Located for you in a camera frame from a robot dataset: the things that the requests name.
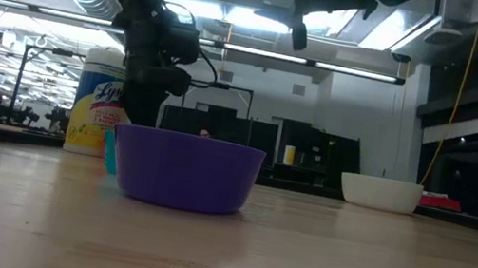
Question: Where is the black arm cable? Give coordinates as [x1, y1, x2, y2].
[150, 0, 243, 93]

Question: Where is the white plastic bowl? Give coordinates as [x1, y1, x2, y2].
[335, 170, 425, 218]

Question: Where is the teal blue plastic bowl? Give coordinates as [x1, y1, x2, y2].
[97, 129, 124, 177]

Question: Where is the red flat container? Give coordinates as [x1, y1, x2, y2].
[418, 192, 465, 214]

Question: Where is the long overhead light bar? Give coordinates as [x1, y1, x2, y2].
[0, 0, 410, 87]

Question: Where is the white roller blind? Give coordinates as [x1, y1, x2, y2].
[419, 98, 478, 154]

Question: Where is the Lysol wipes canister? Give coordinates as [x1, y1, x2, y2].
[61, 44, 142, 163]

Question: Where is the purple plastic bowl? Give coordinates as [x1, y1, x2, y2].
[103, 121, 269, 222]

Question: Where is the black robot rig stand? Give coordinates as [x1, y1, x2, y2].
[4, 40, 88, 134]

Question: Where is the yellow extension cable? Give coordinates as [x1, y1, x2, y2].
[417, 14, 478, 192]

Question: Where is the black cabinet row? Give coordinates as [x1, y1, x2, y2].
[152, 97, 369, 195]

